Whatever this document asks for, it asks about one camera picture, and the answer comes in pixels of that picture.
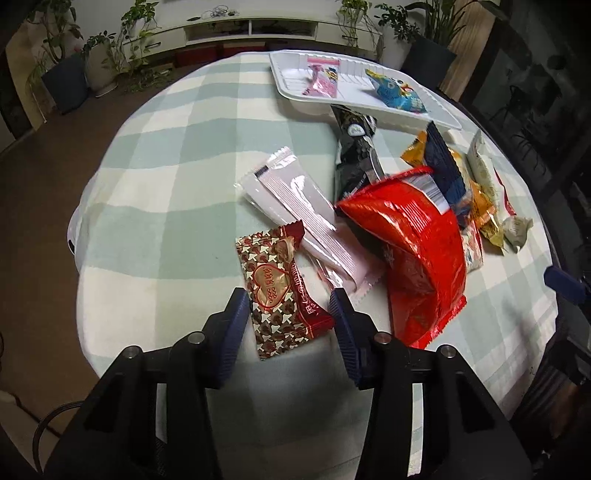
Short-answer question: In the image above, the green checkered tablecloth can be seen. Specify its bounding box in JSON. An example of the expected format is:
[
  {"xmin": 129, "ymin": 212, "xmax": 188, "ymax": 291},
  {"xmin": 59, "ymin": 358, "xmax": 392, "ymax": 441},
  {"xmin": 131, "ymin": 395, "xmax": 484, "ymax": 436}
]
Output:
[{"xmin": 76, "ymin": 48, "xmax": 555, "ymax": 416}]

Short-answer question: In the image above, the wooden slat panel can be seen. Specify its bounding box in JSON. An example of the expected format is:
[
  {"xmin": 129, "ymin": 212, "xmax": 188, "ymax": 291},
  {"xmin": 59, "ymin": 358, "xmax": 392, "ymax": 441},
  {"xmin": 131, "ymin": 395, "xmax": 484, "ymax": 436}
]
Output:
[{"xmin": 448, "ymin": 0, "xmax": 509, "ymax": 102}]

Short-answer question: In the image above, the large red snack bag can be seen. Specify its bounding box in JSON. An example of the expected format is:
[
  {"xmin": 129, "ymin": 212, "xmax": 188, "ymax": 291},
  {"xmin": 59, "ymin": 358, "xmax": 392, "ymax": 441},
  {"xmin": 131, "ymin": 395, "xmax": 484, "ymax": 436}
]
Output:
[{"xmin": 335, "ymin": 166, "xmax": 467, "ymax": 350}]

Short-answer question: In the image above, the hanging vine plant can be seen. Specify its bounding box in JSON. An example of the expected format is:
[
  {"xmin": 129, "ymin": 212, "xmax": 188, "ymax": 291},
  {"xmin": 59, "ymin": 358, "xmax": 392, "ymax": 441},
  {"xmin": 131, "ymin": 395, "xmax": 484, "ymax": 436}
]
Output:
[{"xmin": 335, "ymin": 0, "xmax": 384, "ymax": 61}]

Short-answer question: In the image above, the grey wrapped candy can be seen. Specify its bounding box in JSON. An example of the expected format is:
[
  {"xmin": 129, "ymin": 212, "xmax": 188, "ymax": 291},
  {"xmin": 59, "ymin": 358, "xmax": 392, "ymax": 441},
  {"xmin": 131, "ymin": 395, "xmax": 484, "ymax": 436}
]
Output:
[{"xmin": 501, "ymin": 216, "xmax": 534, "ymax": 252}]

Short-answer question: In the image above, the pink snack packet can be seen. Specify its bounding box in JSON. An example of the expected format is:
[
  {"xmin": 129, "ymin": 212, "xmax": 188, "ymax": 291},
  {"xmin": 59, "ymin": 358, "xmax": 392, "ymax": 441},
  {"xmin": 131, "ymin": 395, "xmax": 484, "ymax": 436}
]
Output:
[{"xmin": 302, "ymin": 56, "xmax": 342, "ymax": 99}]

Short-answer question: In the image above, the cream snack packet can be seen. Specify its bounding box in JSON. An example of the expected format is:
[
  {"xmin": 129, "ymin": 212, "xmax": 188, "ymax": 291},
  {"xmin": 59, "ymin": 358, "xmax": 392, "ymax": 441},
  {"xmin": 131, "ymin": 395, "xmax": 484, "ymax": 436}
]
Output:
[{"xmin": 465, "ymin": 130, "xmax": 520, "ymax": 217}]

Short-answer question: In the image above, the blue cartoon snack packet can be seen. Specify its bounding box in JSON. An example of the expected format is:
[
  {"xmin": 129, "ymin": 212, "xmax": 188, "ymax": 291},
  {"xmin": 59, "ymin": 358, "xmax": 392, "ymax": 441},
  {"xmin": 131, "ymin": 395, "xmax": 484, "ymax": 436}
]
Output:
[{"xmin": 365, "ymin": 68, "xmax": 428, "ymax": 114}]

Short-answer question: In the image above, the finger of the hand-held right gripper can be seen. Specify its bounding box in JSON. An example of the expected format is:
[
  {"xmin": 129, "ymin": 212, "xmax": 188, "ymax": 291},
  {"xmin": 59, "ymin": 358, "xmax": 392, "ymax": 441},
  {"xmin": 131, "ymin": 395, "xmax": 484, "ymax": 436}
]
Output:
[{"xmin": 543, "ymin": 265, "xmax": 591, "ymax": 308}]

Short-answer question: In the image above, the white low cabinet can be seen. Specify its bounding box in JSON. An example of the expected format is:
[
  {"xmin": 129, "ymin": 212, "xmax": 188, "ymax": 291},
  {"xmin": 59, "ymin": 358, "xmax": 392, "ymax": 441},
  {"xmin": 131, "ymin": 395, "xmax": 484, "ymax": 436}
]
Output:
[{"xmin": 122, "ymin": 16, "xmax": 384, "ymax": 51}]

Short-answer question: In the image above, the dark blue snack packet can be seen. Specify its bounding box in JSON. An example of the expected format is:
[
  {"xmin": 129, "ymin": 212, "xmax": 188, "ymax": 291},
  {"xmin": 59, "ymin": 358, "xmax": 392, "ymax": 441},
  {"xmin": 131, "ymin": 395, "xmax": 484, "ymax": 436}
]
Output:
[{"xmin": 425, "ymin": 121, "xmax": 472, "ymax": 227}]

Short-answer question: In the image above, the tall plant in dark pot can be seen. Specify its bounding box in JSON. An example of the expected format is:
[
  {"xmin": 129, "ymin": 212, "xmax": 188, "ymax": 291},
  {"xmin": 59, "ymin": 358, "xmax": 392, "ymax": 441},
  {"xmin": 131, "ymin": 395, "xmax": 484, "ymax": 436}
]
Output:
[{"xmin": 28, "ymin": 0, "xmax": 90, "ymax": 114}]

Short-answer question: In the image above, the clear pink wafer packet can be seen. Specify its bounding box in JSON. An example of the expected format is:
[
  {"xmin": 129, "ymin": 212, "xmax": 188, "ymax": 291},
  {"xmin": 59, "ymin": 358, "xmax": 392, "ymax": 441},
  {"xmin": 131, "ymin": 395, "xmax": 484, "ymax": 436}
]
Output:
[{"xmin": 233, "ymin": 146, "xmax": 384, "ymax": 303}]

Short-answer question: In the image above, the black snack packet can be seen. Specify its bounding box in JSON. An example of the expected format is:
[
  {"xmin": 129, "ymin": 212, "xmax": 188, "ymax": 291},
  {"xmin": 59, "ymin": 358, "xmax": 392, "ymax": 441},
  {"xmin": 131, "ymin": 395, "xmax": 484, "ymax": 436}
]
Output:
[{"xmin": 331, "ymin": 104, "xmax": 386, "ymax": 204}]

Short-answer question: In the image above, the white plastic tray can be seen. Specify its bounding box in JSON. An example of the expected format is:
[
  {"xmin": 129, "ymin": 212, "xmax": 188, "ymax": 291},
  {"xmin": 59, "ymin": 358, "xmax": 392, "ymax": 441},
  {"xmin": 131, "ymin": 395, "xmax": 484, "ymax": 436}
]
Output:
[{"xmin": 269, "ymin": 50, "xmax": 464, "ymax": 131}]

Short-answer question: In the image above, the bushy plant in white pot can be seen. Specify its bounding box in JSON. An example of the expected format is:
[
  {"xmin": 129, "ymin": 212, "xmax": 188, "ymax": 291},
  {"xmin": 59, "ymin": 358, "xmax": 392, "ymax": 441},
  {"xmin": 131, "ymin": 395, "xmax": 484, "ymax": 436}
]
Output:
[{"xmin": 376, "ymin": 2, "xmax": 421, "ymax": 70}]

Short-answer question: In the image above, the brown heart-print snack packet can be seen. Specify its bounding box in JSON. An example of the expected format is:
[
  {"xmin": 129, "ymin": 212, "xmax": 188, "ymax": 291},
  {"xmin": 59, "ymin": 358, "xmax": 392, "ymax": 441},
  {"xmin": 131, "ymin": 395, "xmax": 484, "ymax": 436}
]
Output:
[{"xmin": 235, "ymin": 220, "xmax": 336, "ymax": 361}]

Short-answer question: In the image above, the orange snack packet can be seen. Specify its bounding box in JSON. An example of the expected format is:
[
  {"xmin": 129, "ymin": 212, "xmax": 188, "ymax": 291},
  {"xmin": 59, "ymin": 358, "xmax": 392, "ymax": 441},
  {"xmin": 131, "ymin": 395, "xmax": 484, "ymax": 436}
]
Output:
[{"xmin": 400, "ymin": 130, "xmax": 509, "ymax": 256}]

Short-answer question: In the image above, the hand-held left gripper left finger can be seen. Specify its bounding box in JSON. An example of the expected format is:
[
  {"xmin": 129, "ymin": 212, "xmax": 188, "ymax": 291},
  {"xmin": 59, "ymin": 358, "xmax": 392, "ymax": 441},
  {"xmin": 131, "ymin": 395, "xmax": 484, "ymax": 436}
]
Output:
[{"xmin": 44, "ymin": 287, "xmax": 252, "ymax": 480}]

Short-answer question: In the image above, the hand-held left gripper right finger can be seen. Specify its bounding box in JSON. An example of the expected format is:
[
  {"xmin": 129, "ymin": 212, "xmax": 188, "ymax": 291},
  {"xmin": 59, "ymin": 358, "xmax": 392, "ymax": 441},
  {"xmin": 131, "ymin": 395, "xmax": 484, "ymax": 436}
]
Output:
[{"xmin": 329, "ymin": 287, "xmax": 539, "ymax": 480}]

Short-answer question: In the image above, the red green snack packet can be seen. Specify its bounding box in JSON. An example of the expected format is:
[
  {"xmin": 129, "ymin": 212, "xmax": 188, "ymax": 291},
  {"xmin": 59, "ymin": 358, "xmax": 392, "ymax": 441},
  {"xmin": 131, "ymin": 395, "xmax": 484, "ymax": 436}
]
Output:
[{"xmin": 459, "ymin": 222, "xmax": 484, "ymax": 275}]

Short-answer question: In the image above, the broad-leaf plant in dark pot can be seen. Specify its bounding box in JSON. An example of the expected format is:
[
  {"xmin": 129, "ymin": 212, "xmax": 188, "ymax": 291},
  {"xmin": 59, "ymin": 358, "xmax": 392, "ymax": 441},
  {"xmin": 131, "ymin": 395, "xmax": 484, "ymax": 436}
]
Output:
[{"xmin": 406, "ymin": 0, "xmax": 490, "ymax": 90}]

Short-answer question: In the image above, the trailing floor plant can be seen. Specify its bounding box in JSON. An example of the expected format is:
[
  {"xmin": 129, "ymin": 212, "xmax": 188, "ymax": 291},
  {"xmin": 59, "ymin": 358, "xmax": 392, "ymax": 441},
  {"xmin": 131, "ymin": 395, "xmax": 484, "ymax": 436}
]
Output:
[{"xmin": 108, "ymin": 0, "xmax": 176, "ymax": 93}]

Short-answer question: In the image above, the black cable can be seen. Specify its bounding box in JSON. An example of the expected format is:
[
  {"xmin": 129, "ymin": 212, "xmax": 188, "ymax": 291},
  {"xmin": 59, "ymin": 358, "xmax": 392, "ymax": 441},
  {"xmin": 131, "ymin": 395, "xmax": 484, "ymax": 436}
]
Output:
[{"xmin": 32, "ymin": 401, "xmax": 84, "ymax": 462}]

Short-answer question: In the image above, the leafy plant in white pot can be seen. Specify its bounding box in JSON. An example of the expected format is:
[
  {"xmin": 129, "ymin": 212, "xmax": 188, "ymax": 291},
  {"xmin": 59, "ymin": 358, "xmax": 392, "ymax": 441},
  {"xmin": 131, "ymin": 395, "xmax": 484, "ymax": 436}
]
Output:
[{"xmin": 83, "ymin": 31, "xmax": 121, "ymax": 97}]

